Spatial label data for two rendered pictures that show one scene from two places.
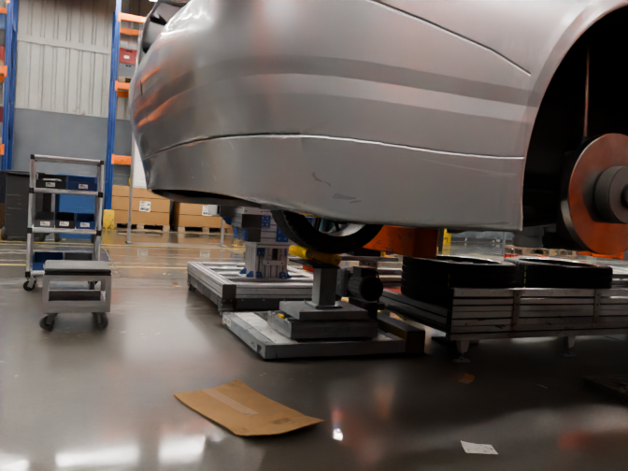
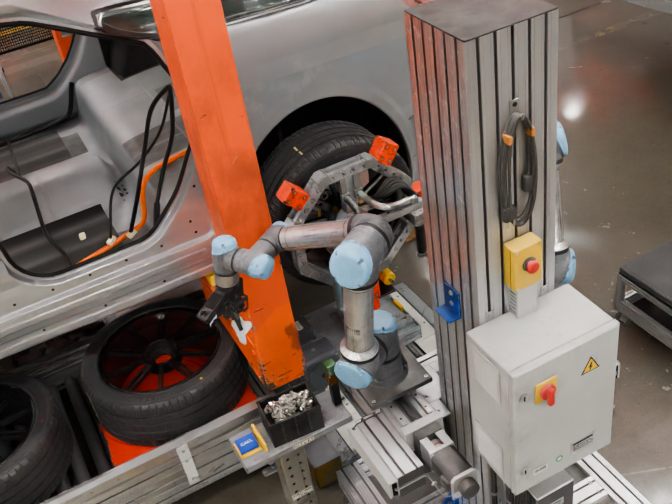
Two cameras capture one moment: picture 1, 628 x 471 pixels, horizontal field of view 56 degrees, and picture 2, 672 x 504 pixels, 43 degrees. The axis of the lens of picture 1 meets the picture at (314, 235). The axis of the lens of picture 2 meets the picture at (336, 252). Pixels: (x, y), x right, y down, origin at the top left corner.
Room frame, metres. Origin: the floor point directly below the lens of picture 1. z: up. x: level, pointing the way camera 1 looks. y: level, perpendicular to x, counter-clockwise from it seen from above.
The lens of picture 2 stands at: (6.11, -0.03, 2.76)
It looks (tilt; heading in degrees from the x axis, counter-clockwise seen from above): 36 degrees down; 181
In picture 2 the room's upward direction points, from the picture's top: 10 degrees counter-clockwise
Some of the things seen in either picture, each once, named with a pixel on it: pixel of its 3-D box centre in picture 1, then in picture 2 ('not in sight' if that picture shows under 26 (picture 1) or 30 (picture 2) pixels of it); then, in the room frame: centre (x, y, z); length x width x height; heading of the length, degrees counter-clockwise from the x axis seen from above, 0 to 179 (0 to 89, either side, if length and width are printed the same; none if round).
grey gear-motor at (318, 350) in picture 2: (362, 295); (304, 357); (3.43, -0.30, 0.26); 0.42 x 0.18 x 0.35; 23
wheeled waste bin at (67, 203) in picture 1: (75, 208); not in sight; (8.62, 3.53, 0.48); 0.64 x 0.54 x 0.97; 29
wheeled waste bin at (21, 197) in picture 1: (28, 206); not in sight; (8.39, 4.10, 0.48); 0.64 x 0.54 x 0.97; 12
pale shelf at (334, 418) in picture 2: (364, 257); (290, 429); (3.99, -0.36, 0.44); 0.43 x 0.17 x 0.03; 113
